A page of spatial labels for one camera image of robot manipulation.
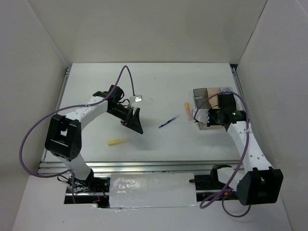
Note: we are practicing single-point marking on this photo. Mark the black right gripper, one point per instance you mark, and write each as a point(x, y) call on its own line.
point(211, 122)

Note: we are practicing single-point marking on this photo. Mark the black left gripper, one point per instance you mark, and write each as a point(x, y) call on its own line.
point(134, 123)

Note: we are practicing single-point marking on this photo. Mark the blue white glue jar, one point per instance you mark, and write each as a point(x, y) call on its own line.
point(227, 90)

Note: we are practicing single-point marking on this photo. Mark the blue gel pen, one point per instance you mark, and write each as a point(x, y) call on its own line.
point(169, 121)

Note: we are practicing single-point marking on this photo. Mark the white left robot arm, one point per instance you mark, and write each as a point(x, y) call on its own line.
point(64, 139)

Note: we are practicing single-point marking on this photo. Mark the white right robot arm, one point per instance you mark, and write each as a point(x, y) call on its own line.
point(261, 182)

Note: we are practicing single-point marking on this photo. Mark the yellow highlighter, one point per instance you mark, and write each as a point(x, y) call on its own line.
point(118, 141)

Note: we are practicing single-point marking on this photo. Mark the smoky plastic desk organizer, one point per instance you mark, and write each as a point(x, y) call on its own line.
point(213, 98)

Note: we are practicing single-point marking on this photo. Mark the orange pink highlighter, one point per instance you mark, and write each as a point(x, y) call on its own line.
point(188, 111)

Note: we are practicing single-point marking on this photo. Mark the white front cover plate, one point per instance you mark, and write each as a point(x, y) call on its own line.
point(152, 190)

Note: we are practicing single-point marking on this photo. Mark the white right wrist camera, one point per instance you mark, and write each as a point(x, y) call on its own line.
point(201, 115)

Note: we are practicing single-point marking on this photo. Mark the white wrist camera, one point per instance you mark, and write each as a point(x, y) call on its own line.
point(135, 99)
point(201, 115)

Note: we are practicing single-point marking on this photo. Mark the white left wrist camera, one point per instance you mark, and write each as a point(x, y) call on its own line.
point(135, 99)

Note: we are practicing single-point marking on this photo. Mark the right side aluminium rail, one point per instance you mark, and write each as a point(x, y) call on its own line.
point(239, 89)

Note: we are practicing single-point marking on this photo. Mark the aluminium table edge rail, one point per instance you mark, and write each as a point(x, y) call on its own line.
point(160, 166)

